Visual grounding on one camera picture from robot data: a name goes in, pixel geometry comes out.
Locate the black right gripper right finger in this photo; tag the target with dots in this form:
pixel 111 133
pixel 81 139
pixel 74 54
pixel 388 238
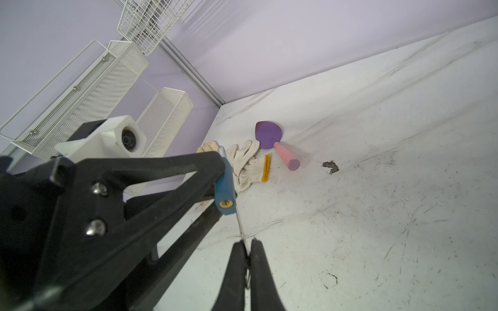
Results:
pixel 263 291

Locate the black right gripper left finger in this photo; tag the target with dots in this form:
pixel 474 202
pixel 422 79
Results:
pixel 231 296

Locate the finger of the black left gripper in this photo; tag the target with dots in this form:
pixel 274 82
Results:
pixel 112 216
pixel 147 283

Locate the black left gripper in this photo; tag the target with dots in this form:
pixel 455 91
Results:
pixel 28 201

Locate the blue padlock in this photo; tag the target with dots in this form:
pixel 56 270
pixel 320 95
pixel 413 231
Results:
pixel 225 193

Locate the white mesh upper shelf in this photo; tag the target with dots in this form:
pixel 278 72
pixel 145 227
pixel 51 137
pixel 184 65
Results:
pixel 92 96

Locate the white mesh shelf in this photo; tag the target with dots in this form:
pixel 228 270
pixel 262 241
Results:
pixel 92 96
pixel 162 120

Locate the white mesh lower shelf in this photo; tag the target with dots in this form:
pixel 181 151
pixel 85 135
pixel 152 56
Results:
pixel 162 120

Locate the beige leather glove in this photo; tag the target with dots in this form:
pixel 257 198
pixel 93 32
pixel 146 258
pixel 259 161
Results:
pixel 211 146

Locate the purple pink toy shovel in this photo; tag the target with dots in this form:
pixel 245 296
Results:
pixel 269 135

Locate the aluminium frame post left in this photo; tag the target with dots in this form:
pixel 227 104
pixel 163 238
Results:
pixel 183 63

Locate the white wire basket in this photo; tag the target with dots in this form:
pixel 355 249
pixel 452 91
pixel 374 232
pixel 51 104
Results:
pixel 147 22

